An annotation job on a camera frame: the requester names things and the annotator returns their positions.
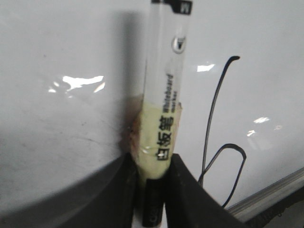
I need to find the grey aluminium whiteboard tray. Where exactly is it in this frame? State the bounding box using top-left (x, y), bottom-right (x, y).
top-left (227, 168), bottom-right (304, 222)

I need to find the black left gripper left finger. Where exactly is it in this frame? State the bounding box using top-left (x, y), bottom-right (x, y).
top-left (0, 153), bottom-right (137, 228)

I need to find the white black whiteboard marker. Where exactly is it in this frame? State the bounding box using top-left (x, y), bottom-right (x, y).
top-left (136, 0), bottom-right (193, 228)

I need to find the white whiteboard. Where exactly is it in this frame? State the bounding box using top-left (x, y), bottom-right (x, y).
top-left (0, 0), bottom-right (304, 214)

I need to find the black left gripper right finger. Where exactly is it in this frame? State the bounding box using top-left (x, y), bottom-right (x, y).
top-left (164, 154), bottom-right (247, 228)

